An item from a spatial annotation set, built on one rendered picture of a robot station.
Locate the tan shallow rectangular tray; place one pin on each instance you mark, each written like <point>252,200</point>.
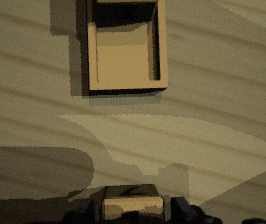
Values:
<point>127,56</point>

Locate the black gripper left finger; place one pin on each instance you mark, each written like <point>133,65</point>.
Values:
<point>85,214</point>

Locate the tan wooden cube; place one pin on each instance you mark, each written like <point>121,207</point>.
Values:
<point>132,204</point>
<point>126,10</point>

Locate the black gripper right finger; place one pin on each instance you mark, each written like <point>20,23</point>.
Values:
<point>184,213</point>

